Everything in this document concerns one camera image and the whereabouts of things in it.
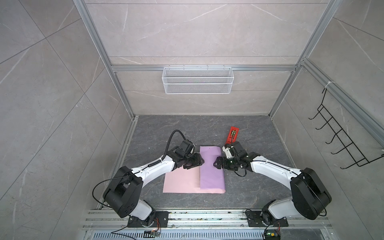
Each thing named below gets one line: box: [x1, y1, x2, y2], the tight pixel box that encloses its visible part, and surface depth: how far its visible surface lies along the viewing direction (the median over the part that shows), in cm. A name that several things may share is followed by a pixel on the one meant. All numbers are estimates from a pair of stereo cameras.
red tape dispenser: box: [225, 126, 240, 145], surface depth 103 cm
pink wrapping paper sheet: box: [163, 145, 226, 194], surface depth 86 cm
